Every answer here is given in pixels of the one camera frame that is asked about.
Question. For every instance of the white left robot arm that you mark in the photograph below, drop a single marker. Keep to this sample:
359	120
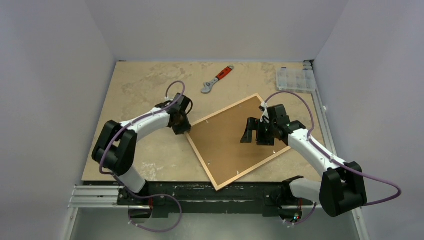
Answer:
116	145

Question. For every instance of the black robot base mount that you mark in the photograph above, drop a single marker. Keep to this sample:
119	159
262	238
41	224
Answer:
268	199

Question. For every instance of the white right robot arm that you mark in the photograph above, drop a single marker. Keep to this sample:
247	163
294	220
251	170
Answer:
342	187

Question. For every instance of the light wooden picture frame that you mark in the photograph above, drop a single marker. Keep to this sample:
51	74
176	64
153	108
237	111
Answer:
202	159

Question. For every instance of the clear plastic organizer box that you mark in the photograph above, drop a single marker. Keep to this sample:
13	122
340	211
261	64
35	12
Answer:
296	80

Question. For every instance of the grey adjustable wrench red handle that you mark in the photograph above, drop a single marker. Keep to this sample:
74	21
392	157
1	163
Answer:
207	86

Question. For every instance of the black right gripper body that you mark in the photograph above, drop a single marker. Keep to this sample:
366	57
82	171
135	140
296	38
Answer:
260	133

